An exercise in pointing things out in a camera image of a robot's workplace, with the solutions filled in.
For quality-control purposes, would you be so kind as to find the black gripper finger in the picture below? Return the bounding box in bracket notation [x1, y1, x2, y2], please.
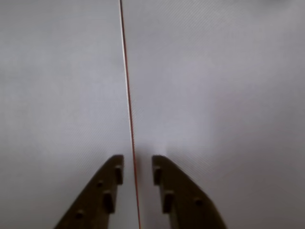
[152, 155, 227, 229]
[54, 155, 124, 229]

